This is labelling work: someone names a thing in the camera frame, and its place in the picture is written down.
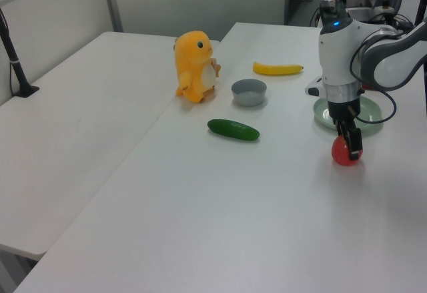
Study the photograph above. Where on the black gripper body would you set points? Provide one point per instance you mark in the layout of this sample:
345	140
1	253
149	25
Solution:
343	112

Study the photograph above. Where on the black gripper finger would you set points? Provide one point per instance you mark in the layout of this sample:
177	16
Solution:
356	143
342	132

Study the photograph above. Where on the red tomato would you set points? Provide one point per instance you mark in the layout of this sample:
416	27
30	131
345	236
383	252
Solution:
340	153

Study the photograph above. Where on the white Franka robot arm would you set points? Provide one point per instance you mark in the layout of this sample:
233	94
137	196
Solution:
333	56

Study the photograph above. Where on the grey round bowl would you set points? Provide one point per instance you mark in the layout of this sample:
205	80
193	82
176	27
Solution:
248	97

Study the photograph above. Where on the light green plate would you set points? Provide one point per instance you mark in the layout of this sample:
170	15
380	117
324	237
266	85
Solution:
370	109

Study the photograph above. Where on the yellow banana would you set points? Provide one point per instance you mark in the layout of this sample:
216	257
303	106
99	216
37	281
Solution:
277	69

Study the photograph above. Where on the black device box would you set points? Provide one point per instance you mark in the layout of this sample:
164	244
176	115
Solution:
332	9

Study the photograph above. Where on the green cucumber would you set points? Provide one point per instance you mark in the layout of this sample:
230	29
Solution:
233	129

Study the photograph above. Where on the orange plush toy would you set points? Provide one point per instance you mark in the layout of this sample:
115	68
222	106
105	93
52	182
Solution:
193	69

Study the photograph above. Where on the white rectangular table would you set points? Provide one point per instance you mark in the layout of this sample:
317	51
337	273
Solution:
83	106

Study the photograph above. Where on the black camera stand pole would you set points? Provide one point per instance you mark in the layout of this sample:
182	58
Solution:
16	69

